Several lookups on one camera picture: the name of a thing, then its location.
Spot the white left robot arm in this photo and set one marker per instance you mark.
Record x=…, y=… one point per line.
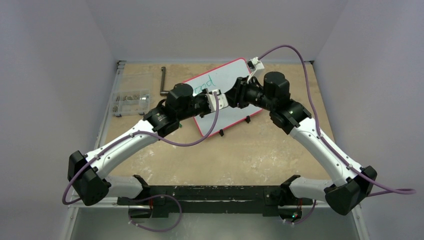
x=89, y=174

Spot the pink framed whiteboard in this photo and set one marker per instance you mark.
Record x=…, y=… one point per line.
x=223, y=78

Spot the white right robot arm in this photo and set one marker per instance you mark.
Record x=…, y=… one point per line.
x=347, y=185

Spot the dark metal pipe bracket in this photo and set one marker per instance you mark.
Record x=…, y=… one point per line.
x=163, y=92

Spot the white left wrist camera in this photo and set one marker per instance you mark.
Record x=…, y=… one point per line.
x=212, y=98

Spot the white green whiteboard marker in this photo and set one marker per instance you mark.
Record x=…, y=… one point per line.
x=222, y=102

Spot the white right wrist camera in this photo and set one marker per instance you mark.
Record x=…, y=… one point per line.
x=256, y=67

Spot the clear plastic screw box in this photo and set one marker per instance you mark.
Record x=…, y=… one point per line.
x=133, y=96

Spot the aluminium frame rail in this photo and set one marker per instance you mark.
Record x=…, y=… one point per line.
x=102, y=132

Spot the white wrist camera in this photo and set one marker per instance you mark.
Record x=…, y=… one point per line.
x=256, y=67
x=212, y=98

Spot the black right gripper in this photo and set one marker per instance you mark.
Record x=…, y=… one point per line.
x=240, y=92

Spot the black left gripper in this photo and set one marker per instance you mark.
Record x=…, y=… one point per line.
x=203, y=96

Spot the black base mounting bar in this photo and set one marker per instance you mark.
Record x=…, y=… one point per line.
x=267, y=200

